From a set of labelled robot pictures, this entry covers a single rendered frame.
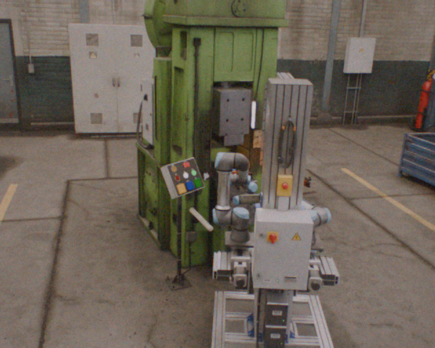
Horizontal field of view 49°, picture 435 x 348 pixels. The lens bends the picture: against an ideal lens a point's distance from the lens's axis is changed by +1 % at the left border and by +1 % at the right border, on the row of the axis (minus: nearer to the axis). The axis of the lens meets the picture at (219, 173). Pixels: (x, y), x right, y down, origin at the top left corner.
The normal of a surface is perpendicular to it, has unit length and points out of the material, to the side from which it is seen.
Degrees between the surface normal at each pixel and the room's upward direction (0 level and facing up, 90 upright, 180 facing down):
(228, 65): 90
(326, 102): 90
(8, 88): 90
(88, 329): 0
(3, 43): 90
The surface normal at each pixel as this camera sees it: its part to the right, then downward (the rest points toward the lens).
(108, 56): 0.21, 0.33
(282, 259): -0.03, 0.33
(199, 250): 0.42, 0.31
